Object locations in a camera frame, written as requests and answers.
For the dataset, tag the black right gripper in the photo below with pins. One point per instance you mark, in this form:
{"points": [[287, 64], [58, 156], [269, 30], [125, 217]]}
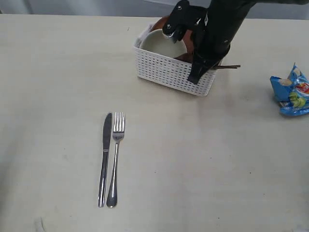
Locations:
{"points": [[212, 43]]}

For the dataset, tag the pale green ceramic bowl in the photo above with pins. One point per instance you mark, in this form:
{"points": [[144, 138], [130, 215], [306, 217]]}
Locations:
{"points": [[157, 42]]}

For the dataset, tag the white perforated plastic basket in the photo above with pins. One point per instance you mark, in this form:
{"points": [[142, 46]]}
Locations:
{"points": [[168, 72]]}

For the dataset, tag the blue chips bag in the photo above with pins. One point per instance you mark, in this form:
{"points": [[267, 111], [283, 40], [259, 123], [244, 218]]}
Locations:
{"points": [[292, 93]]}

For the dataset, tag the silver fork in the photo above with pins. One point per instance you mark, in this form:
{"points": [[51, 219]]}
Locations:
{"points": [[118, 134]]}

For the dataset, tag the silver table knife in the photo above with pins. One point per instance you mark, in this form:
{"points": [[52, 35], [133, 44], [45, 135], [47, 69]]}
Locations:
{"points": [[106, 137]]}

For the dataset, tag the dark brown wooden spoon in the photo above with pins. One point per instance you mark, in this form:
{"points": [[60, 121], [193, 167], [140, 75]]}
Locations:
{"points": [[186, 57]]}

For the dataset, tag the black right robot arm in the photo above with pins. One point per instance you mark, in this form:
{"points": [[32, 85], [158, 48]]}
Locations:
{"points": [[249, 4]]}

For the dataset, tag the round brown wooden plate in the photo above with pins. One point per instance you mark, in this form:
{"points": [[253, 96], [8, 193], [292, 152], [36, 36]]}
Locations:
{"points": [[187, 37]]}

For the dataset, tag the lower brown wooden chopstick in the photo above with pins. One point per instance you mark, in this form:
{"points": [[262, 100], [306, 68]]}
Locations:
{"points": [[225, 67]]}

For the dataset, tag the brown wooden chopstick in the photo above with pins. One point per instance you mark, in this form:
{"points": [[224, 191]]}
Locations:
{"points": [[226, 65]]}

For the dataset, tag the upper brown wooden chopstick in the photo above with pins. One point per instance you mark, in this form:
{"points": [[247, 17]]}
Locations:
{"points": [[226, 65]]}

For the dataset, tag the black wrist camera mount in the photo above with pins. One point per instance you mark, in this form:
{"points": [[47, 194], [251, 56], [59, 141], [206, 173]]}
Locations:
{"points": [[184, 17]]}

